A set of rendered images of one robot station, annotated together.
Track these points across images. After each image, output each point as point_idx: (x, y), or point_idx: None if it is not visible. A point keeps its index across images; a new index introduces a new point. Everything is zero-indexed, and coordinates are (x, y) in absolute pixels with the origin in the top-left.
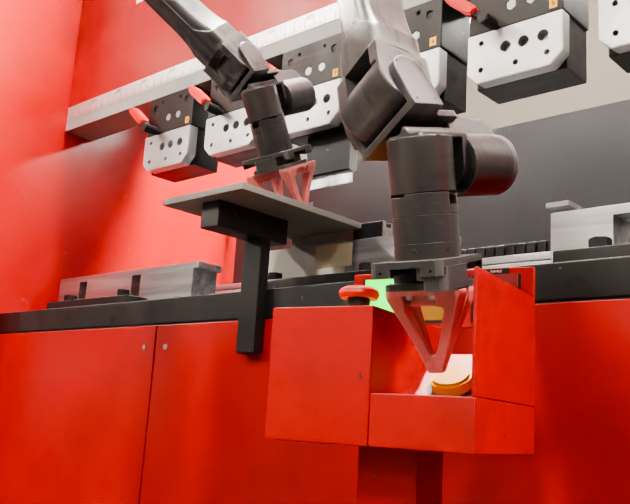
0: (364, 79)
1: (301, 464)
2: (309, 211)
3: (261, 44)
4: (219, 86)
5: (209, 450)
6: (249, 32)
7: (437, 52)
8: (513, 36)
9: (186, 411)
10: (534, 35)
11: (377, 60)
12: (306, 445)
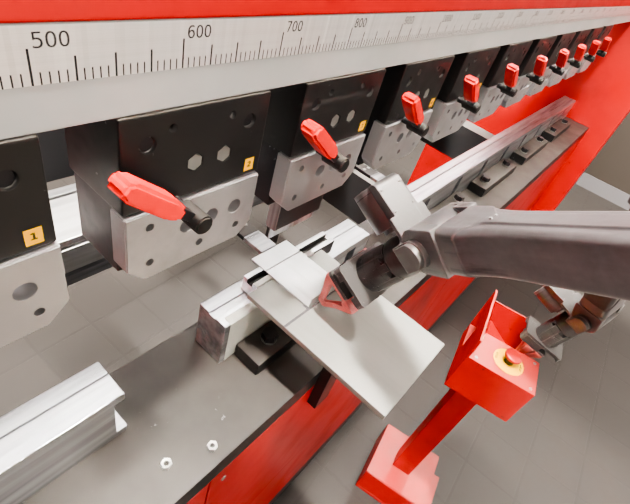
0: (611, 318)
1: (328, 400)
2: None
3: (270, 51)
4: (427, 274)
5: (268, 459)
6: (242, 4)
7: (430, 115)
8: (459, 108)
9: (248, 471)
10: (464, 109)
11: (619, 312)
12: (333, 392)
